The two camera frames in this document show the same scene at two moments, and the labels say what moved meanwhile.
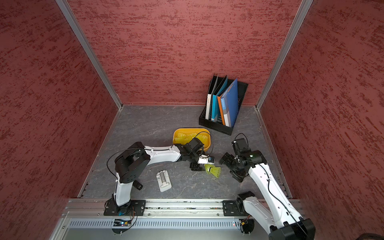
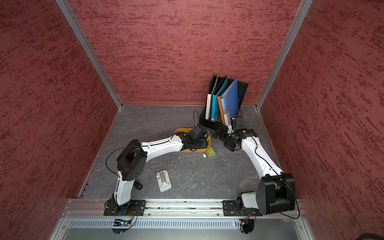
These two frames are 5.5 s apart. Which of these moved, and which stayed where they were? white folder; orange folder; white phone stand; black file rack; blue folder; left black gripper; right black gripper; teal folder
Moved: right black gripper; left black gripper
Stayed: black file rack; orange folder; white phone stand; white folder; teal folder; blue folder
